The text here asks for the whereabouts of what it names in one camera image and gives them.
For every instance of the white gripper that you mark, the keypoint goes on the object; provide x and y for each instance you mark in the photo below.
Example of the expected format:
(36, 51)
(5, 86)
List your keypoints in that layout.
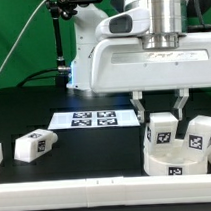
(148, 49)

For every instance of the white round stool seat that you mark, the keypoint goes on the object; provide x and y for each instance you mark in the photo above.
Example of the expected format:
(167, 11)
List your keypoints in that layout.
(172, 164)

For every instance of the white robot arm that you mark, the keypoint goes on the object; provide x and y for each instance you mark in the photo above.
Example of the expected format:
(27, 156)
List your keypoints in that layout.
(89, 17)

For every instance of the white marker sheet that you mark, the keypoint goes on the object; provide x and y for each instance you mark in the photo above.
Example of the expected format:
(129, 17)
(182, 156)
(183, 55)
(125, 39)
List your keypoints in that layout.
(94, 119)

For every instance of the white front rail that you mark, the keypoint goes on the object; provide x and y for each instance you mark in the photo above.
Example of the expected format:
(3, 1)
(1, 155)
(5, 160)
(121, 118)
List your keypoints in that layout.
(97, 192)

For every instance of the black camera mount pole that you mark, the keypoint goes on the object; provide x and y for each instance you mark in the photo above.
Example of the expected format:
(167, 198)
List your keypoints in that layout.
(65, 10)

